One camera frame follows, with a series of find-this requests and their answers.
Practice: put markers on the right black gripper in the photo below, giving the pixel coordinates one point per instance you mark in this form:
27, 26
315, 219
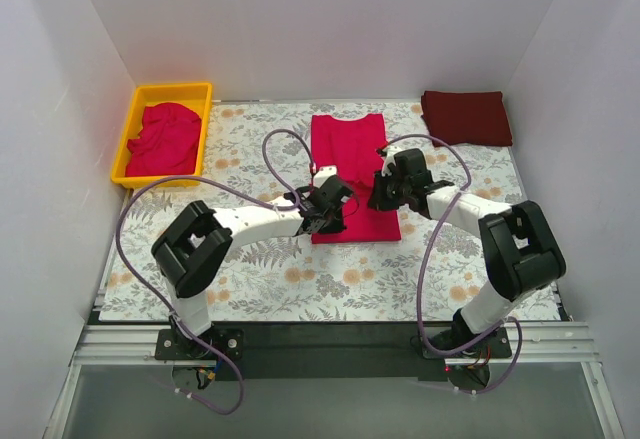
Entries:
382, 194

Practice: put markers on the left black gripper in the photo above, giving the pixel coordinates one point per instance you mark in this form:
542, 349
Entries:
329, 219

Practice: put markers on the bright red t-shirt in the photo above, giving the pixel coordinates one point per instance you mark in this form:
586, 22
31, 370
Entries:
350, 146

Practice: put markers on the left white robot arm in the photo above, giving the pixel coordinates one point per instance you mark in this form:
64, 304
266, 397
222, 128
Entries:
193, 248

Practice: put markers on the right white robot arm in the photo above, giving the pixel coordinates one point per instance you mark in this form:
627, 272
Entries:
521, 254

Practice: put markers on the floral patterned table mat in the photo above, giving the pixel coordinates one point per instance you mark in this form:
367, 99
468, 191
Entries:
257, 149

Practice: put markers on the folded dark red t-shirt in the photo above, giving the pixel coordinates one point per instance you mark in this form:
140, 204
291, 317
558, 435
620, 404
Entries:
477, 118

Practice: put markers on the red t-shirt in bin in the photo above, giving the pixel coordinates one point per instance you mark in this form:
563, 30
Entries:
167, 143

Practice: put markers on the yellow plastic bin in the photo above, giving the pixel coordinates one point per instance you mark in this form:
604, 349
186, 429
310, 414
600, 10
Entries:
196, 96

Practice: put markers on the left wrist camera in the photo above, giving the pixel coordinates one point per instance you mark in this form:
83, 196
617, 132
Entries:
322, 174

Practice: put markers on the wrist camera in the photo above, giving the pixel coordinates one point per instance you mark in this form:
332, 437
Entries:
389, 156
322, 174

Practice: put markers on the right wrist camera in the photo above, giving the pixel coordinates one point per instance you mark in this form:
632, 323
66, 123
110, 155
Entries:
389, 156

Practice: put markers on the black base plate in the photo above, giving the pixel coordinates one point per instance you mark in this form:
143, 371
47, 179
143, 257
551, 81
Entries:
319, 350

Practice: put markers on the aluminium rail frame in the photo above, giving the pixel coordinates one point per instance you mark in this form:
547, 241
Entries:
341, 380

